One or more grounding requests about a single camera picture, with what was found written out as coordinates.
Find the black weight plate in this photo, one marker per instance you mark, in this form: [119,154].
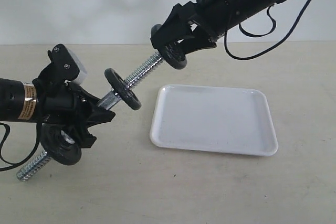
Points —
[168,47]

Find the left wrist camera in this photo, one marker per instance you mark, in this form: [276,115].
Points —
[67,64]

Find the chrome threaded dumbbell bar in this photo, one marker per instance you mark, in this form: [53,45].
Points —
[31,168]

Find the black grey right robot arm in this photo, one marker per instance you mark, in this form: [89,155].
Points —
[244,9]

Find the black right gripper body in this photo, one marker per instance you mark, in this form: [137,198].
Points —
[210,18]

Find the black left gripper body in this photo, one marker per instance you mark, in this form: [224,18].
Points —
[64,104]

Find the white rectangular plastic tray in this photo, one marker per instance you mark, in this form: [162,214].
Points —
[213,119]

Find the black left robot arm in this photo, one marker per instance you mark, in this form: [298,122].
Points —
[18,101]

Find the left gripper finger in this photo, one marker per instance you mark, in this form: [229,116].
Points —
[80,134]
[89,113]

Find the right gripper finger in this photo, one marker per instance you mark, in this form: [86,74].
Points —
[193,40]
[180,15]

